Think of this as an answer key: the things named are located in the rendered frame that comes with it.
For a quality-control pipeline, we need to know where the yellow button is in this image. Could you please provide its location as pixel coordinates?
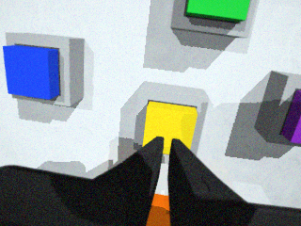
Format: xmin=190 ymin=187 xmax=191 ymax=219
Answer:
xmin=133 ymin=81 xmax=210 ymax=155

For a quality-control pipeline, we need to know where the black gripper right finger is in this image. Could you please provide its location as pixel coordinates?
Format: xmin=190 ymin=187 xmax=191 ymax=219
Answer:
xmin=167 ymin=138 xmax=301 ymax=226

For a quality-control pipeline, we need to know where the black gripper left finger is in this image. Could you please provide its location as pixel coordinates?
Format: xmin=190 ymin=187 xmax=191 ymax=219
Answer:
xmin=0 ymin=136 xmax=165 ymax=226

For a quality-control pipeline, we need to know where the green button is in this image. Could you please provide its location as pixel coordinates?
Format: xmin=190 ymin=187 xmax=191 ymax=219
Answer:
xmin=171 ymin=0 xmax=257 ymax=39

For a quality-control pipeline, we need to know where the blue button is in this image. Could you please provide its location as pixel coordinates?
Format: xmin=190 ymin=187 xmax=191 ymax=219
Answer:
xmin=3 ymin=32 xmax=85 ymax=106

